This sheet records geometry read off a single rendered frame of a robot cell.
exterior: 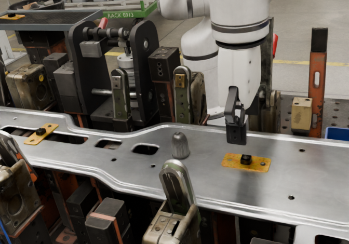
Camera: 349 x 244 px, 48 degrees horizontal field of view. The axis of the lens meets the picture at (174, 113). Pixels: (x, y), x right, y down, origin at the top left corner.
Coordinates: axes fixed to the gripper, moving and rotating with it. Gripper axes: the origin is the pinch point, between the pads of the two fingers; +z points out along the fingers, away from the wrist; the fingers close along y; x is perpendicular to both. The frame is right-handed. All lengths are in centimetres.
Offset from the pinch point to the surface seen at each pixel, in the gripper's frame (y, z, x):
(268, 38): -14.5, -9.7, 1.3
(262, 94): -13.3, 1.5, 0.3
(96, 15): -37, -7, -51
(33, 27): -26, -7, -65
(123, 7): -347, 86, -233
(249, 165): 1.3, 7.8, 1.0
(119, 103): -11.8, 6.1, -32.3
